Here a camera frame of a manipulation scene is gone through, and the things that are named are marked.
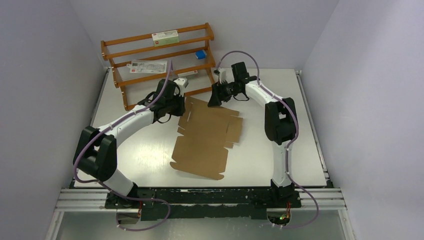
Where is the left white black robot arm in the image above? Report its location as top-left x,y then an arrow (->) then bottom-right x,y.
73,77 -> 189,208

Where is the blue small box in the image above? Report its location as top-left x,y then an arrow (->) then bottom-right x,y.
195,49 -> 207,60

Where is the aluminium rail frame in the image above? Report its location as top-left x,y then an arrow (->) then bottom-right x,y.
44,67 -> 357,240

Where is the green white box top shelf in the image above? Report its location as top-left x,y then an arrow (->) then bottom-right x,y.
151,30 -> 180,47

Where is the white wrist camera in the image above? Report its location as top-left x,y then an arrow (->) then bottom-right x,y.
213,67 -> 227,84
173,77 -> 189,89

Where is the orange wooden shelf rack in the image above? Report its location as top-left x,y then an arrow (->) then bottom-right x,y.
100,22 -> 216,111

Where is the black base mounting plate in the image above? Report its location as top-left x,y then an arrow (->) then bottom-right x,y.
104,186 -> 301,221

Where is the white flat blister package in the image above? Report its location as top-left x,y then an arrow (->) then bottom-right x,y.
126,60 -> 168,74

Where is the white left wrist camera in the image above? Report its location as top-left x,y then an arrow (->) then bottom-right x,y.
173,77 -> 189,89

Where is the grey white small box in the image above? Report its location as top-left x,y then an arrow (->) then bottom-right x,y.
185,70 -> 199,78

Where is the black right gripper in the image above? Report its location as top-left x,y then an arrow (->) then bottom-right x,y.
207,79 -> 241,108

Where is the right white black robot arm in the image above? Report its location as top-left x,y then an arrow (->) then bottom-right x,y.
207,62 -> 299,207

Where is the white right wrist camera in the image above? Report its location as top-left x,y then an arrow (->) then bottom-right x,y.
213,67 -> 227,84

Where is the brown cardboard box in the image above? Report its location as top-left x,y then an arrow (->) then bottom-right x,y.
170,96 -> 243,181

